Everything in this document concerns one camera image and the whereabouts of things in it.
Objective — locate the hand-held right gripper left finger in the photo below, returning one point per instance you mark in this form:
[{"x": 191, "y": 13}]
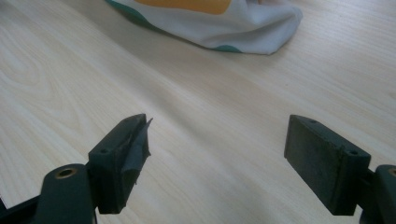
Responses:
[{"x": 115, "y": 165}]

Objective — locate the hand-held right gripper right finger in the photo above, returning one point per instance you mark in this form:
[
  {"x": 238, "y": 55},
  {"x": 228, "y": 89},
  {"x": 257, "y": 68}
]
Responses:
[{"x": 323, "y": 158}]

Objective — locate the white garment with orange print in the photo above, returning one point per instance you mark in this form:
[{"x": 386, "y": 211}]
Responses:
[{"x": 236, "y": 28}]

